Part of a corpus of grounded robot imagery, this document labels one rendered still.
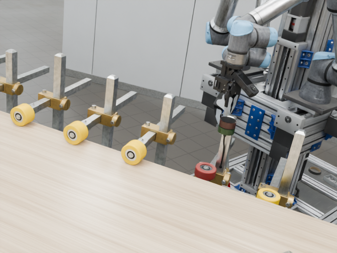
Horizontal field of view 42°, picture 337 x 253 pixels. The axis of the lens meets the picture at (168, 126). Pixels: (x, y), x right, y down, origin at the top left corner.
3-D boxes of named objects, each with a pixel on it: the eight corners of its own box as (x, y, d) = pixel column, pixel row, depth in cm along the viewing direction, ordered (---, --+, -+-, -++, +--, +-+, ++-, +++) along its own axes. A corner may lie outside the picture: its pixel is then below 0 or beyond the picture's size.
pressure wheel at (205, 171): (194, 183, 176) (199, 158, 171) (213, 190, 173) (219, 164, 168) (188, 193, 169) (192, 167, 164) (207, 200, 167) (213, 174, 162)
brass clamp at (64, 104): (45, 100, 198) (45, 89, 195) (71, 108, 194) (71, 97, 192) (36, 104, 192) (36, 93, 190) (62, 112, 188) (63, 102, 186)
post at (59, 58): (55, 151, 204) (59, 51, 184) (61, 154, 203) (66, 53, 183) (51, 155, 201) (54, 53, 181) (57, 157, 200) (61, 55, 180)
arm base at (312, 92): (309, 90, 225) (314, 72, 221) (335, 101, 215) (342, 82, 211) (292, 95, 215) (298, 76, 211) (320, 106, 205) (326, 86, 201)
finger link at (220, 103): (216, 112, 175) (221, 90, 171) (229, 117, 171) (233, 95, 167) (212, 113, 172) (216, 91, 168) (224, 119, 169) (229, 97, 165)
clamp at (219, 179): (197, 171, 179) (199, 161, 177) (229, 182, 175) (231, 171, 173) (193, 178, 175) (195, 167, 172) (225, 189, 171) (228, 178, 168)
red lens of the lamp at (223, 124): (221, 120, 163) (222, 115, 162) (236, 125, 161) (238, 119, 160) (216, 126, 157) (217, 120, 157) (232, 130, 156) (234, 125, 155)
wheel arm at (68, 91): (86, 83, 220) (86, 76, 219) (92, 85, 219) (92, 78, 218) (18, 116, 177) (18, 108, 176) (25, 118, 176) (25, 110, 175)
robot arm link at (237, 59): (250, 53, 163) (239, 55, 157) (248, 65, 165) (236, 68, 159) (234, 47, 167) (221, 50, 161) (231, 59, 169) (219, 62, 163)
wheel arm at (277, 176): (278, 164, 196) (281, 155, 194) (286, 166, 195) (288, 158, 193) (258, 215, 158) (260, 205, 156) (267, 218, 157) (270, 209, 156)
